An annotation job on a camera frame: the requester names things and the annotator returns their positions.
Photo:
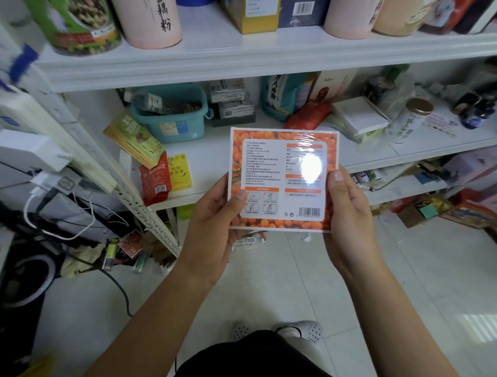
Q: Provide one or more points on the clear green label nut jar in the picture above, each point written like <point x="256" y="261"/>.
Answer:
<point x="74" y="23"/>

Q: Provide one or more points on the person's white shoe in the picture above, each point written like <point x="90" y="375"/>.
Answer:
<point x="241" y="332"/>
<point x="307" y="332"/>

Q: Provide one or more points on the white metal shelving unit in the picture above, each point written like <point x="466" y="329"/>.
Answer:
<point x="233" y="54"/>

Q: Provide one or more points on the beige cylinder canister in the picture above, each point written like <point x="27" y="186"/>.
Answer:
<point x="404" y="15"/>

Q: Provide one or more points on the teal plastic basket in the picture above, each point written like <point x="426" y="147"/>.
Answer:
<point x="175" y="120"/>

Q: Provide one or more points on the person's left forearm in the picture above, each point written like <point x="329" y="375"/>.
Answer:
<point x="147" y="330"/>

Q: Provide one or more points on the white power adapter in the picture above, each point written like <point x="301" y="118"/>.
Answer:
<point x="31" y="151"/>

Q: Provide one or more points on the red canister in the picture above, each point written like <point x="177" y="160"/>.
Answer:
<point x="446" y="15"/>

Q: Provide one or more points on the small pink canister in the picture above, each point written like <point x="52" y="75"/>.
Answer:
<point x="147" y="22"/>

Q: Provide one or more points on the teal pouch bag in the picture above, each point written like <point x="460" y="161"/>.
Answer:
<point x="281" y="95"/>

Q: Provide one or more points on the white power strip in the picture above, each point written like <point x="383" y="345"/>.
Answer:
<point x="54" y="140"/>

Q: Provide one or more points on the red pouch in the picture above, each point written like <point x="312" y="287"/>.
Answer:
<point x="308" y="115"/>

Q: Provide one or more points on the small dark bottle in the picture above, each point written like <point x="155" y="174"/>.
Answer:
<point x="478" y="115"/>
<point x="467" y="101"/>

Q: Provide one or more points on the black box white edge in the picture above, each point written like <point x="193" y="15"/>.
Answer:
<point x="481" y="14"/>

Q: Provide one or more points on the small black grey boxes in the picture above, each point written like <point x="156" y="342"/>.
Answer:
<point x="231" y="101"/>

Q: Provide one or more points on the person's black clothing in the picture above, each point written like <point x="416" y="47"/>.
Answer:
<point x="248" y="357"/>

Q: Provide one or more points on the person's left hand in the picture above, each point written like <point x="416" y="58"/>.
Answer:
<point x="210" y="241"/>

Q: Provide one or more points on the yellow tag packet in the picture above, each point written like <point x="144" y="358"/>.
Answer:
<point x="180" y="172"/>

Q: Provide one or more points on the white box brown print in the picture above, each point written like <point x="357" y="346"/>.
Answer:
<point x="334" y="85"/>

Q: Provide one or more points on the person's right forearm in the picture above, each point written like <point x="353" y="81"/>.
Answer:
<point x="400" y="330"/>

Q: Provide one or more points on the pink cylinder canister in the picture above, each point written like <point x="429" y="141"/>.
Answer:
<point x="353" y="17"/>

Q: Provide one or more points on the red snack packet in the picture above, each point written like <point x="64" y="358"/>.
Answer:
<point x="155" y="180"/>

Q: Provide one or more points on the dark blue moon box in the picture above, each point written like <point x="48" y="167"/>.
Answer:
<point x="304" y="12"/>

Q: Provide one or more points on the green snack packet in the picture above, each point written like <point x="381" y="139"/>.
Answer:
<point x="134" y="140"/>

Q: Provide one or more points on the yellow box white label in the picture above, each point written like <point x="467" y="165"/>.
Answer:
<point x="252" y="15"/>

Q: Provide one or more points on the blue tape strip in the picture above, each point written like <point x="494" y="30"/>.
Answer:
<point x="23" y="62"/>

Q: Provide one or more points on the brown carton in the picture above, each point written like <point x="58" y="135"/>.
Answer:
<point x="423" y="211"/>

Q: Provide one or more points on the orange patterned box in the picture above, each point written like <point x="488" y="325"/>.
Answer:
<point x="272" y="175"/>

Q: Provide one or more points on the dark jar with lid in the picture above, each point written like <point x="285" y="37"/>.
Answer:
<point x="380" y="89"/>

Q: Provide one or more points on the white flat box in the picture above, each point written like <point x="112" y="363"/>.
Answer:
<point x="361" y="115"/>

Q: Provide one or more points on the person's right hand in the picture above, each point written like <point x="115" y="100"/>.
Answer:
<point x="353" y="237"/>

